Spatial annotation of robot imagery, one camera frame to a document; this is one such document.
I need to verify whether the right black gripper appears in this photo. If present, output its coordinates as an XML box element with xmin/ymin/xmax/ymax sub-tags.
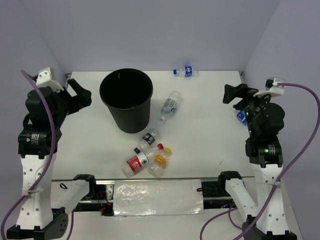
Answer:
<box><xmin>222</xmin><ymin>81</ymin><xmax>273</xmax><ymax>133</ymax></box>

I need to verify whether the clear bottle white green label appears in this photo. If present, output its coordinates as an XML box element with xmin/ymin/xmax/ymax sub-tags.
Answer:
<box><xmin>160</xmin><ymin>90</ymin><xmax>183</xmax><ymax>122</ymax></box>

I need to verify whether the clear bottle dark blue label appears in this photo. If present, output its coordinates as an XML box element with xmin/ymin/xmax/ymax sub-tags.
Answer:
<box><xmin>136</xmin><ymin>128</ymin><xmax>161</xmax><ymax>151</ymax></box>

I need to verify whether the red cap red label bottle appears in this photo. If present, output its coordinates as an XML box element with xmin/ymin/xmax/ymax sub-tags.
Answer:
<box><xmin>120</xmin><ymin>143</ymin><xmax>164</xmax><ymax>178</ymax></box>

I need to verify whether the yellow cap orange label bottle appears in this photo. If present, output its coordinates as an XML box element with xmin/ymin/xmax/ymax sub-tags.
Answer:
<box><xmin>147</xmin><ymin>147</ymin><xmax>172</xmax><ymax>178</ymax></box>

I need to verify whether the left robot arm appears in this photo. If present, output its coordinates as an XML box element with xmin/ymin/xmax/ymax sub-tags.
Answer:
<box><xmin>1</xmin><ymin>78</ymin><xmax>98</xmax><ymax>240</ymax></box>

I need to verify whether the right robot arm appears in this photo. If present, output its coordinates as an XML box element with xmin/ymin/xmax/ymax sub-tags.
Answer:
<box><xmin>217</xmin><ymin>83</ymin><xmax>298</xmax><ymax>240</ymax></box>

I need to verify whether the black plastic waste bin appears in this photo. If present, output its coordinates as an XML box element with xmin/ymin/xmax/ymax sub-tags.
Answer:
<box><xmin>99</xmin><ymin>68</ymin><xmax>154</xmax><ymax>134</ymax></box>

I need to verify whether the blue label bottle right side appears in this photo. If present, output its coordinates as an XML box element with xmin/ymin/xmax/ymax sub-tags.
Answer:
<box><xmin>236</xmin><ymin>110</ymin><xmax>247</xmax><ymax>126</ymax></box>

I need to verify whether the silver foil sheet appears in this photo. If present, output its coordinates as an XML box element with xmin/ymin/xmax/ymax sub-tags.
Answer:
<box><xmin>113</xmin><ymin>179</ymin><xmax>204</xmax><ymax>217</ymax></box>

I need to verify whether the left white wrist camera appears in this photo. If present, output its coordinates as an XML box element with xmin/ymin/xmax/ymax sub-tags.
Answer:
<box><xmin>36</xmin><ymin>67</ymin><xmax>64</xmax><ymax>93</ymax></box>

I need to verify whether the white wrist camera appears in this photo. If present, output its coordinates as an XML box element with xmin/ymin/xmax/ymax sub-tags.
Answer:
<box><xmin>36</xmin><ymin>67</ymin><xmax>64</xmax><ymax>93</ymax></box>
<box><xmin>253</xmin><ymin>77</ymin><xmax>285</xmax><ymax>98</ymax></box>

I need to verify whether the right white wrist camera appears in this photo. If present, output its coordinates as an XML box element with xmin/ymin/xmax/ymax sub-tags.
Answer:
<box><xmin>253</xmin><ymin>77</ymin><xmax>285</xmax><ymax>98</ymax></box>

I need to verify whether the blue label bottle at wall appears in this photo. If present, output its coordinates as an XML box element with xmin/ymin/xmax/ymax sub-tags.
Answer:
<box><xmin>173</xmin><ymin>65</ymin><xmax>199</xmax><ymax>78</ymax></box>

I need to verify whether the black metal base rail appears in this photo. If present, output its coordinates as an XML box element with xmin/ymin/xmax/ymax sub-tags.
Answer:
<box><xmin>74</xmin><ymin>177</ymin><xmax>233</xmax><ymax>217</ymax></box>

